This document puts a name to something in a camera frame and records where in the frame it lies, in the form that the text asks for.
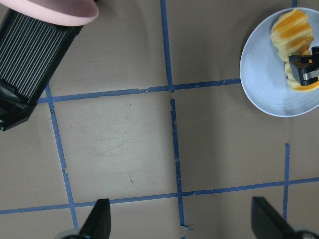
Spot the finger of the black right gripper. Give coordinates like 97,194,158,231
289,46,319,86

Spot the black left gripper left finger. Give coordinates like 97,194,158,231
78,199,111,239

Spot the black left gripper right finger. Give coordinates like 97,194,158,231
251,197,296,239

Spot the orange striped bread roll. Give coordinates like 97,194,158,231
270,8,319,92

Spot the light blue plate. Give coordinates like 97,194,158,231
240,9,319,117

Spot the pink plate in rack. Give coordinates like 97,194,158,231
0,0,99,26

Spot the black dish rack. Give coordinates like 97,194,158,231
0,9,82,131

